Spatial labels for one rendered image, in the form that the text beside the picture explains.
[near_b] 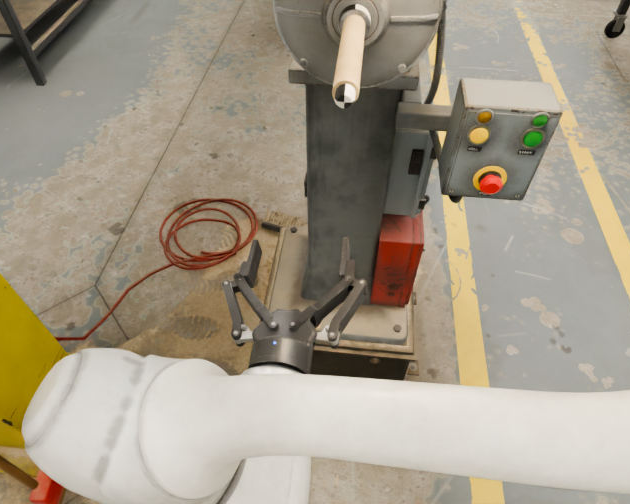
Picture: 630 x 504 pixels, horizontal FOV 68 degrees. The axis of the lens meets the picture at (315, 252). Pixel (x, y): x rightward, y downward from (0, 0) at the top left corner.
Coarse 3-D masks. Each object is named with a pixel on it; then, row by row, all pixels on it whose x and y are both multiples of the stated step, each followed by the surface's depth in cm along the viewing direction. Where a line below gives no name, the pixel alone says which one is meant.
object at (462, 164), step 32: (480, 96) 78; (512, 96) 78; (544, 96) 78; (448, 128) 89; (512, 128) 78; (544, 128) 78; (448, 160) 87; (480, 160) 84; (512, 160) 83; (448, 192) 90; (480, 192) 89; (512, 192) 89
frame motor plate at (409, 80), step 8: (296, 64) 86; (416, 64) 86; (288, 72) 85; (296, 72) 85; (304, 72) 85; (408, 72) 86; (416, 72) 84; (288, 80) 87; (296, 80) 86; (304, 80) 86; (312, 80) 86; (320, 80) 85; (392, 80) 84; (400, 80) 84; (408, 80) 84; (416, 80) 83; (376, 88) 86; (384, 88) 85; (392, 88) 85; (400, 88) 85; (408, 88) 85; (416, 88) 85
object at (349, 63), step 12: (348, 24) 64; (360, 24) 64; (348, 36) 61; (360, 36) 62; (348, 48) 59; (360, 48) 60; (348, 60) 57; (360, 60) 58; (336, 72) 56; (348, 72) 55; (360, 72) 57; (336, 84) 54
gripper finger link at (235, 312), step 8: (224, 288) 64; (232, 296) 63; (232, 304) 62; (232, 312) 61; (240, 312) 63; (232, 320) 61; (240, 320) 60; (232, 328) 60; (240, 328) 60; (232, 336) 59; (240, 336) 59; (240, 344) 60
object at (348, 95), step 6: (342, 84) 54; (348, 84) 54; (336, 90) 54; (342, 90) 53; (348, 90) 53; (354, 90) 54; (336, 96) 54; (342, 96) 53; (348, 96) 53; (354, 96) 54; (336, 102) 54; (342, 102) 54; (348, 102) 54
